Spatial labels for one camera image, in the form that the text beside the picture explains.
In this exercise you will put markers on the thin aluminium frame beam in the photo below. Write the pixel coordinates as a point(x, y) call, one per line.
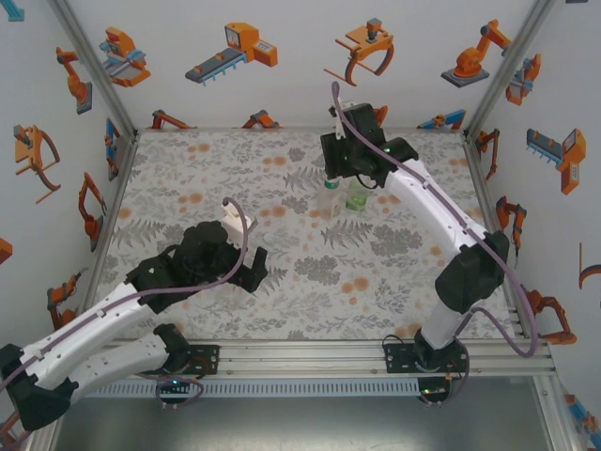
point(235, 129)

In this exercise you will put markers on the aluminium frame side beam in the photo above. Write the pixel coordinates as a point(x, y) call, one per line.
point(113, 211)
point(489, 211)

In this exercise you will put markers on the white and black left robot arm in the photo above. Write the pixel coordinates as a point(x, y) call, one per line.
point(84, 324)

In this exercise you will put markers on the clear bottle with green label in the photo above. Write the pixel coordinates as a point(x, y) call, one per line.
point(357, 201)

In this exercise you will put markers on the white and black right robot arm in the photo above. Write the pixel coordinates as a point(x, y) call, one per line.
point(436, 206)

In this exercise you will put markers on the aluminium frame post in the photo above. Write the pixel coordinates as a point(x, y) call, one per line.
point(509, 70)
point(95, 70)

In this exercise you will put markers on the aluminium frame leg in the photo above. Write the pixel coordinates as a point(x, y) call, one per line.
point(554, 413)

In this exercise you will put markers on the white bottle cap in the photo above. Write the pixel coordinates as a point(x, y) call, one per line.
point(269, 237)

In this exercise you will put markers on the long aluminium slotted rail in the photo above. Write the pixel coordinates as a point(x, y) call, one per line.
point(300, 357)

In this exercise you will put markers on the small circuit board with LED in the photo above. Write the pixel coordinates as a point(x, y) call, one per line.
point(434, 390)
point(176, 383)

